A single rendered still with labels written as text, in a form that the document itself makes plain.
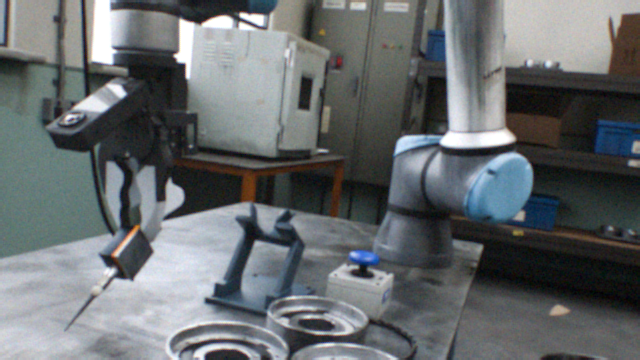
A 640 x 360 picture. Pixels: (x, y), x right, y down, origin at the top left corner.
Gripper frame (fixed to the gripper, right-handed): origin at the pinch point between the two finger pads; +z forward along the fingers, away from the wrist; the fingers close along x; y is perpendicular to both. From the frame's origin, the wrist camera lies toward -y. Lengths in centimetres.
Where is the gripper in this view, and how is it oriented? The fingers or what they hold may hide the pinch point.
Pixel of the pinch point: (133, 230)
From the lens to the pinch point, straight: 67.6
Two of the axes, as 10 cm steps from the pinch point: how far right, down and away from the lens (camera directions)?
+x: -9.0, -1.0, 4.1
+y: 4.2, -1.2, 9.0
